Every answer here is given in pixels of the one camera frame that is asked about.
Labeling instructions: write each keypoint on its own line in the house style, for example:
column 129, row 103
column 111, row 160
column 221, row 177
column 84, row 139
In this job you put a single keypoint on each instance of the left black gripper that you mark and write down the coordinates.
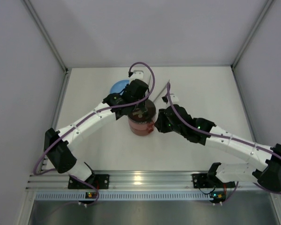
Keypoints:
column 138, row 106

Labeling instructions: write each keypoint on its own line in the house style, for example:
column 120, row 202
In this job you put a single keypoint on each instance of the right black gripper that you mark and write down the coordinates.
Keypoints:
column 161, row 120

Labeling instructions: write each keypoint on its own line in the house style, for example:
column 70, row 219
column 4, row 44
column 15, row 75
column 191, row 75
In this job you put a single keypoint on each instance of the grey lid with handle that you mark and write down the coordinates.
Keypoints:
column 141, row 120

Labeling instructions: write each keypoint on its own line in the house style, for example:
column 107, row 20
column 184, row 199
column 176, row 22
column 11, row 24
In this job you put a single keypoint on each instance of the long metal tongs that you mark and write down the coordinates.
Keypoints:
column 161, row 92

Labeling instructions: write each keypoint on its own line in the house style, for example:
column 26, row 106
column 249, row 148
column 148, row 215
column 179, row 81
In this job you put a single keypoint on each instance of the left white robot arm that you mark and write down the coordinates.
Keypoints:
column 59, row 145

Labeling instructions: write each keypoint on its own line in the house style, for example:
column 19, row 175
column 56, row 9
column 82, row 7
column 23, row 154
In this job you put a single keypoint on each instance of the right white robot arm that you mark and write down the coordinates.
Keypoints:
column 261, row 163

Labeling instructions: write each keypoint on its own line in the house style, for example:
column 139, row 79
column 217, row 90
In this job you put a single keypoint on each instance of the blue plate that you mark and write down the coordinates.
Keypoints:
column 119, row 86

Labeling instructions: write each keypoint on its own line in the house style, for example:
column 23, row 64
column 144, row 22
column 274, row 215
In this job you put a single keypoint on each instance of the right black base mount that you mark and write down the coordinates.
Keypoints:
column 202, row 180

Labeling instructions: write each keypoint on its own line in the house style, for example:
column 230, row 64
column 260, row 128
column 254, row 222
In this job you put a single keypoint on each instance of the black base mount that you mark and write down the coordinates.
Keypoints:
column 99, row 181
column 202, row 180

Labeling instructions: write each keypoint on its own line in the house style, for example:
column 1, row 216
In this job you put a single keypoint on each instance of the perforated cable duct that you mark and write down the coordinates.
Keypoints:
column 125, row 196

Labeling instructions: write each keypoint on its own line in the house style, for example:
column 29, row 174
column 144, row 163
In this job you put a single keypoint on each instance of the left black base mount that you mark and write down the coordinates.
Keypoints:
column 99, row 181

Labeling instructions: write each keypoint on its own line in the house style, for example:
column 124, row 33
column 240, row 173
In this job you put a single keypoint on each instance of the aluminium front rail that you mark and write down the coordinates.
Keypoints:
column 121, row 181

